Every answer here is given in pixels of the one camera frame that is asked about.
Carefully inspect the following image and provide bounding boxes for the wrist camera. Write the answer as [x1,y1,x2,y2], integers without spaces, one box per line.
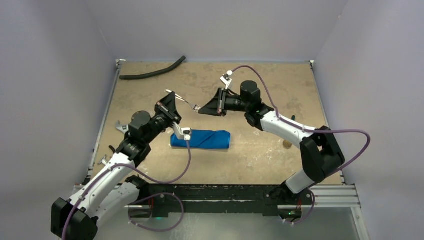
[172,122,192,141]
[220,70,233,90]

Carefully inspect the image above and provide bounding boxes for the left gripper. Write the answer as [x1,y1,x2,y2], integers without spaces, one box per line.
[145,91,182,145]

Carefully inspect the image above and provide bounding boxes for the blue cloth napkin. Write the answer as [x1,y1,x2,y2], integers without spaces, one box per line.
[170,129,231,150]

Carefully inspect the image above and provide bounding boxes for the black foam hose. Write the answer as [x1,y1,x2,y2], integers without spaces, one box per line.
[119,55,187,81]

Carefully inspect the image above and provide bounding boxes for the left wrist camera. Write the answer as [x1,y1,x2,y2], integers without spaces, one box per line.
[172,122,192,141]

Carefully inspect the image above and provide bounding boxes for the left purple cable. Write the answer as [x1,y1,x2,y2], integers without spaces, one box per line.
[61,139,193,240]

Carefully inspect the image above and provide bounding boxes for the aluminium frame rail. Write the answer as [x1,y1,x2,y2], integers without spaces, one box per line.
[68,184,361,209]

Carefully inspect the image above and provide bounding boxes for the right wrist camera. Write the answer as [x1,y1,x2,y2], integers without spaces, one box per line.
[220,70,233,90]

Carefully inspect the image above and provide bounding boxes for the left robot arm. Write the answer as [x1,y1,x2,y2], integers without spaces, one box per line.
[50,91,192,240]

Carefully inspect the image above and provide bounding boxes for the red handled wrench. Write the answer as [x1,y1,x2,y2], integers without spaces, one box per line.
[115,120,129,134]

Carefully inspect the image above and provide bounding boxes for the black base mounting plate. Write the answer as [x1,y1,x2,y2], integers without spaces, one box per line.
[127,184,313,220]

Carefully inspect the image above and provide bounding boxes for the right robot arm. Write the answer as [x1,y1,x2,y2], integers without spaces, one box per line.
[198,80,345,204]

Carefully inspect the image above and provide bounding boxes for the silver fork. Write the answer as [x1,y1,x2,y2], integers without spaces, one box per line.
[174,93,201,113]

